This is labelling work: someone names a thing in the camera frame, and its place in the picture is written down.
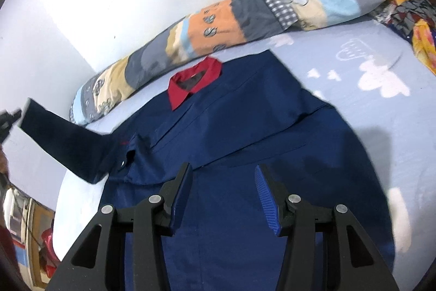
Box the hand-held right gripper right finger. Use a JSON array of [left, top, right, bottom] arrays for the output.
[[254, 164, 401, 291]]

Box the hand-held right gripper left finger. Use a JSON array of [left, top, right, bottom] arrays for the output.
[[44, 162, 194, 291]]

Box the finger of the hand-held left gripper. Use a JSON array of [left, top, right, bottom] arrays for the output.
[[0, 109, 23, 143]]

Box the navy shirt with red collar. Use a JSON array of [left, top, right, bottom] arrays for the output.
[[20, 56, 397, 291]]

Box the white appliance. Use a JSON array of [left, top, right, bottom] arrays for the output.
[[3, 190, 32, 244]]

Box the wooden cabinet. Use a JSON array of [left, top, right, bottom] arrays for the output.
[[20, 198, 57, 290]]

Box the red plastic bag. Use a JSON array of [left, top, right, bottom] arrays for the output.
[[40, 226, 65, 278]]

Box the light blue cloud-print bed sheet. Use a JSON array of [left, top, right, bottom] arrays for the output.
[[54, 16, 436, 291]]

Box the patchwork rolled quilt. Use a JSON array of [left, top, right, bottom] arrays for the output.
[[69, 0, 414, 126]]

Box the colourful patterned cloth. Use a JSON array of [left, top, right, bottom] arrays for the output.
[[370, 0, 436, 77]]

